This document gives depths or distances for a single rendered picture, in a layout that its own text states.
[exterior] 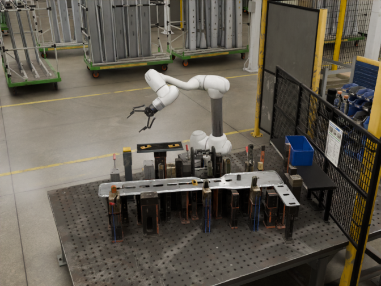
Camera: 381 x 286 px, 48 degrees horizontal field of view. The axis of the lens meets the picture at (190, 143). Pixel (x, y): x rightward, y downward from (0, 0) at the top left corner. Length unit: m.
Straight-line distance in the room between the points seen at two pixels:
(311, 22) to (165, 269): 3.50
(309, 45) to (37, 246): 3.73
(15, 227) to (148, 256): 2.12
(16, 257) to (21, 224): 0.54
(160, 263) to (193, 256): 0.23
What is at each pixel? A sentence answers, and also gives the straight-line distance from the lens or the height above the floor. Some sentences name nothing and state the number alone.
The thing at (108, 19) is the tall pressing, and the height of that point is 1.22.
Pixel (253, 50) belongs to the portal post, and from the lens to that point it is 10.21.
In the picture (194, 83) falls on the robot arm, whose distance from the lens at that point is 3.53.
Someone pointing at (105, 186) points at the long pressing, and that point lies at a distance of 3.23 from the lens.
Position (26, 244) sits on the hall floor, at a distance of 4.53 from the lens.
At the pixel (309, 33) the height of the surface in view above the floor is 1.70.
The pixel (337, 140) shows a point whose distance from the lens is 3.23.
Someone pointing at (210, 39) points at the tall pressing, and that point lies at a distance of 11.26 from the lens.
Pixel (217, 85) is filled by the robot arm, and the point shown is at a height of 1.57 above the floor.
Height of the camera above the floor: 2.58
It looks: 24 degrees down
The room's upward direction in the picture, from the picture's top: straight up
